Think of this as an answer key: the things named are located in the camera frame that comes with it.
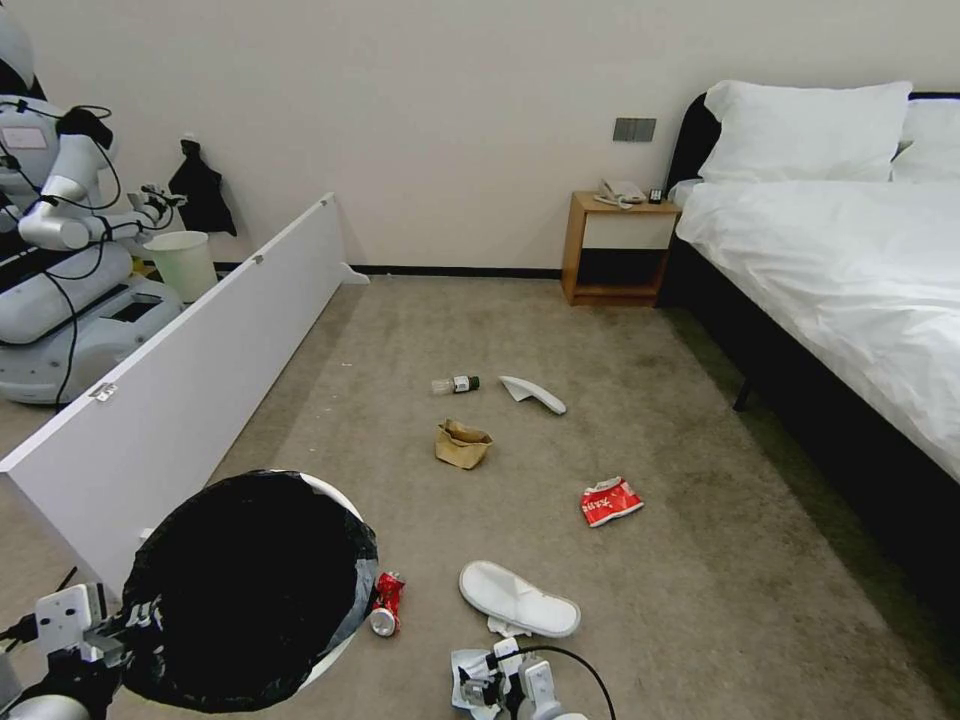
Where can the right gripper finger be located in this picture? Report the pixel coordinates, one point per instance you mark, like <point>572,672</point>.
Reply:
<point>474,696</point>
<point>472,675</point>

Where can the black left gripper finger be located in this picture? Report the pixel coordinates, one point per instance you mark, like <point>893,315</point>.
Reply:
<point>145,615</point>

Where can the white bin with black bag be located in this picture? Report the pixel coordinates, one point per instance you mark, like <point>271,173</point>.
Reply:
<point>247,592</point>

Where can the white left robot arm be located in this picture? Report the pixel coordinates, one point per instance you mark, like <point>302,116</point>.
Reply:
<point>64,619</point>

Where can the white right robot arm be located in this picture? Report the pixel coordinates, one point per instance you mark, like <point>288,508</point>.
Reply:
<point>541,686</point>

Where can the plain white waste bin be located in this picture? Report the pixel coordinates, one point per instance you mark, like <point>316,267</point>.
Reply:
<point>181,262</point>

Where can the crumpled white blue packet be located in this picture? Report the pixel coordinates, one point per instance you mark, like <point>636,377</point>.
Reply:
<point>463,660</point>

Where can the white open slipper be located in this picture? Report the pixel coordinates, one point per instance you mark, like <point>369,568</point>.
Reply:
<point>517,600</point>

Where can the crushed red drink can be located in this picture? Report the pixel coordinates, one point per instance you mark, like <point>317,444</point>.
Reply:
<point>388,600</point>

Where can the red crumpled snack wrapper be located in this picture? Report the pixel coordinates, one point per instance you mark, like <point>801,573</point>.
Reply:
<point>609,502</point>

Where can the crumpled brown paper bag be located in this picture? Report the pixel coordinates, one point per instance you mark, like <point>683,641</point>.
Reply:
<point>461,448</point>

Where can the long white partition board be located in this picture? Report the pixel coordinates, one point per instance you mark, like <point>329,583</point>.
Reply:
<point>187,375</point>

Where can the white flattened slipper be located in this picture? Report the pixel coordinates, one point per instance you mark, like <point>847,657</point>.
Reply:
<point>536,394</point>

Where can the small clear bottle dark label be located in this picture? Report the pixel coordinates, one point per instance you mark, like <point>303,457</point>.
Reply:
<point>454,385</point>

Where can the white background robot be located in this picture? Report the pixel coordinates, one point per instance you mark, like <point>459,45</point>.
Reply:
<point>52,300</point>

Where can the wooden nightstand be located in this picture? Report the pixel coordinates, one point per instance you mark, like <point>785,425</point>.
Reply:
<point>600,225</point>

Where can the white desk telephone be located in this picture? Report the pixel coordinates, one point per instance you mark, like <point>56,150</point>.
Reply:
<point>619,191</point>

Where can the small black nightstand gadget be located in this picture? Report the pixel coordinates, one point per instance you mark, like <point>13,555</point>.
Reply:
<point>657,195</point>

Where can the white duvet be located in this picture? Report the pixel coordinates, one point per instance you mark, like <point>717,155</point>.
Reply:
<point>840,285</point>

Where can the large white pillow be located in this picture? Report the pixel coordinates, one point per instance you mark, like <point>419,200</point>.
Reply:
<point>802,131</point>

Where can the black bed frame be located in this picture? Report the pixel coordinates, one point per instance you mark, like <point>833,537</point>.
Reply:
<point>787,375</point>

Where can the black cloth hanging on wall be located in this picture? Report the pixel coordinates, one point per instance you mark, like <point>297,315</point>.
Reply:
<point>201,195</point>

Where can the grey wall switch panel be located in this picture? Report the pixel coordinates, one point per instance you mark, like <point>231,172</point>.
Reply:
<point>634,130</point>

